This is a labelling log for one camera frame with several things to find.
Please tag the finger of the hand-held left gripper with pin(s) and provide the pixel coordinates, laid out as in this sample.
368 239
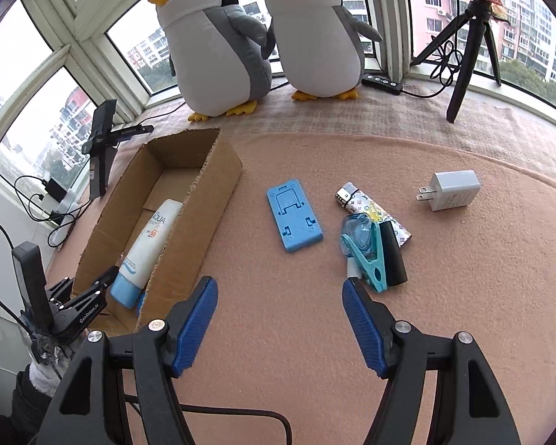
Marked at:
60 289
92 299

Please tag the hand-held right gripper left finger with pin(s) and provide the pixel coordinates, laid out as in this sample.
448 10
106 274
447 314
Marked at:
194 320

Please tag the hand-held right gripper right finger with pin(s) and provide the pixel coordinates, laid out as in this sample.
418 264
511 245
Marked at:
363 324

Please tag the teal plastic clip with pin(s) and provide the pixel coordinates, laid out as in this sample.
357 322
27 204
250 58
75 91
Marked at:
375 269

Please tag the white blue sunscreen tube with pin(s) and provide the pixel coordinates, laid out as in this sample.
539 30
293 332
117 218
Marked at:
148 250

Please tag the black rectangular case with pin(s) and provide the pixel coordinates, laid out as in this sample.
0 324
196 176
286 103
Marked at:
394 255

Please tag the round blue tape measure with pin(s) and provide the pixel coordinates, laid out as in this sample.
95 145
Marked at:
354 231

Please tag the cardboard box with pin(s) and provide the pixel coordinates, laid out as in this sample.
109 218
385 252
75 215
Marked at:
199 194

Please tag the patterned white lighter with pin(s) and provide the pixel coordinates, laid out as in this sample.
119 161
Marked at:
356 197

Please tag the blue plastic phone stand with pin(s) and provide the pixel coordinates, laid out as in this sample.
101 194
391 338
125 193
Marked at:
294 215

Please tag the white charger plug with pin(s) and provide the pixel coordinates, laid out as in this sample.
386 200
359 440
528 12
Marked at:
454 190

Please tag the person's left forearm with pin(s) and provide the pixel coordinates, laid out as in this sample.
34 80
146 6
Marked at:
30 403

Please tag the white power strip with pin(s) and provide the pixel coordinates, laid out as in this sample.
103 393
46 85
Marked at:
69 211

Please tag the black power adapter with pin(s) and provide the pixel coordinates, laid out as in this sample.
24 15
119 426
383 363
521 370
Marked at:
55 189

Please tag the checkered beige cloth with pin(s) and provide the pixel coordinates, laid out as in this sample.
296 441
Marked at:
398 120

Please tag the black inline remote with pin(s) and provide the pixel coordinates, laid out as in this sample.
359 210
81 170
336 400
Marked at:
382 83

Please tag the large penguin plush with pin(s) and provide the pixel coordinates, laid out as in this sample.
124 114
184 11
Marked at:
213 55

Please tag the black tripod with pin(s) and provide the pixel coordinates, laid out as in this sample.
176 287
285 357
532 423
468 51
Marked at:
463 74

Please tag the small penguin plush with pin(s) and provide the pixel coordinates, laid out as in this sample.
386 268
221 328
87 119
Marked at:
315 41

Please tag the white window frame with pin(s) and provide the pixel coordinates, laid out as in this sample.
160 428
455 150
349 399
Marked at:
88 46

